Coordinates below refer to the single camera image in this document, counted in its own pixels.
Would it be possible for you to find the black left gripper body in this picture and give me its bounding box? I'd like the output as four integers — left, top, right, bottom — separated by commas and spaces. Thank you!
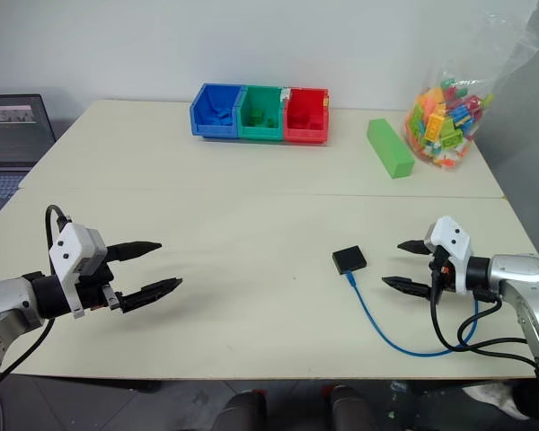
75, 263, 125, 313

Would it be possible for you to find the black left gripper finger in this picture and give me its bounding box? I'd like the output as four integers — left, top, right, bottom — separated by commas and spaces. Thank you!
105, 241, 163, 263
118, 277, 184, 314

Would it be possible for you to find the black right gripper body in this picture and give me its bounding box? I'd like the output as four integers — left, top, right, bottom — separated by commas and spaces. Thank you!
428, 244, 455, 299

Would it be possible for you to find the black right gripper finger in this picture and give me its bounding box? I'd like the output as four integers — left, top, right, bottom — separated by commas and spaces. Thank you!
381, 276, 434, 299
396, 239, 433, 257

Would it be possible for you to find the small black square box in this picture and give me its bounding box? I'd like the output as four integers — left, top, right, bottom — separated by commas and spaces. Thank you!
331, 245, 368, 276

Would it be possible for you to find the long green rectangular block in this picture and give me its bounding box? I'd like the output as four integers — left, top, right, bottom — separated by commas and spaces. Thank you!
367, 118, 416, 180

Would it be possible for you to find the clear bag of toy bricks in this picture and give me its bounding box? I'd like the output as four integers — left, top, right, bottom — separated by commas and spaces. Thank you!
402, 11, 539, 173

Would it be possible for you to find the white crumpled cloth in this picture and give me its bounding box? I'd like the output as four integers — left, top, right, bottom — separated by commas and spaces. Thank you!
464, 381, 525, 422

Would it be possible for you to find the dark rounded shape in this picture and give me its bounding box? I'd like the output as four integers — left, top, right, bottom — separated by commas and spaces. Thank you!
224, 390, 269, 431
329, 384, 375, 431

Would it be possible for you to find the blue toy bricks pile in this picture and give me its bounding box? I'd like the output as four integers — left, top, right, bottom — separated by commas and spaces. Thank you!
206, 108, 234, 128

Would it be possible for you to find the red plastic storage bin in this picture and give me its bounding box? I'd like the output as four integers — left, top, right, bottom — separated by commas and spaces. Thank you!
282, 87, 331, 146

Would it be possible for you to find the red toy bricks pile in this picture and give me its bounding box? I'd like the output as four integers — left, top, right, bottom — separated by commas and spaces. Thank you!
287, 113, 323, 132

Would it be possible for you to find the blue plastic storage bin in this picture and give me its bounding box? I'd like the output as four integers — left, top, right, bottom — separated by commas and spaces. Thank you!
189, 83, 246, 140

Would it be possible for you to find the green plastic storage bin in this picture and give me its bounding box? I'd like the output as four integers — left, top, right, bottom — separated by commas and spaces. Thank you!
237, 84, 289, 143

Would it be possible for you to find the grey laptop computer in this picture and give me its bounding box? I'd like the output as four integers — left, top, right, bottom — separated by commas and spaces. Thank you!
0, 93, 57, 231

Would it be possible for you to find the green toy bricks pile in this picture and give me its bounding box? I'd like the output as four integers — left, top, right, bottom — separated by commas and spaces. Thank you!
246, 109, 280, 128

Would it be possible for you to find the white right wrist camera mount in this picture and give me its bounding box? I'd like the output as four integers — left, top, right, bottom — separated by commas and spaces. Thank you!
423, 215, 473, 295

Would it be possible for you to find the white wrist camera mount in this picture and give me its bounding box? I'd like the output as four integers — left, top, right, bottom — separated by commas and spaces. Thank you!
423, 215, 473, 295
48, 223, 108, 320

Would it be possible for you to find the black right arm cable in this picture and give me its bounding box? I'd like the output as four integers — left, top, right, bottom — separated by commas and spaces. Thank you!
429, 258, 539, 367

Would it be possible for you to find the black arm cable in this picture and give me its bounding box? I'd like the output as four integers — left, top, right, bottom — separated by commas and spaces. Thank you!
0, 204, 73, 388
429, 258, 539, 367

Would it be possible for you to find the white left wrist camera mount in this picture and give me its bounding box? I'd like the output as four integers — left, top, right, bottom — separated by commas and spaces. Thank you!
48, 223, 108, 320

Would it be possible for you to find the blue cable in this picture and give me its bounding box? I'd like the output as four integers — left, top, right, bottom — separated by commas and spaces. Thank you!
346, 270, 481, 358

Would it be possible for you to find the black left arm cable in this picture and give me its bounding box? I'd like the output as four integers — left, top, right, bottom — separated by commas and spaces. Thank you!
0, 204, 73, 388

